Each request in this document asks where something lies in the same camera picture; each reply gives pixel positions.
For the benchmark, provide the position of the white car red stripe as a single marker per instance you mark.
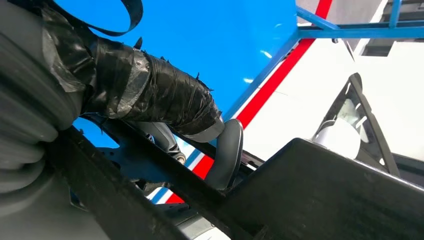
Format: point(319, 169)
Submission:
point(298, 109)

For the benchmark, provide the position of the blue metal shelf rack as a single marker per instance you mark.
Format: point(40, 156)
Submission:
point(215, 39)

